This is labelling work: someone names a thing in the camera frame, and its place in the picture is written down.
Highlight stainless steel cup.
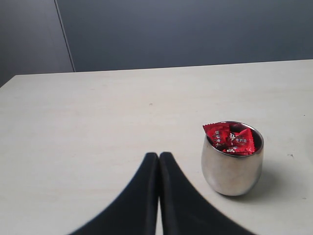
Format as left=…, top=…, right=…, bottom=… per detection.
left=201, top=121, right=264, bottom=196

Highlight red candies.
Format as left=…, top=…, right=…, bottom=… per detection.
left=202, top=122, right=257, bottom=156

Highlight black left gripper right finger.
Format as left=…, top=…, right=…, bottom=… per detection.
left=159, top=152, right=253, bottom=235

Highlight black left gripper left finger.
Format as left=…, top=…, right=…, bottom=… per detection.
left=72, top=152, right=159, bottom=235

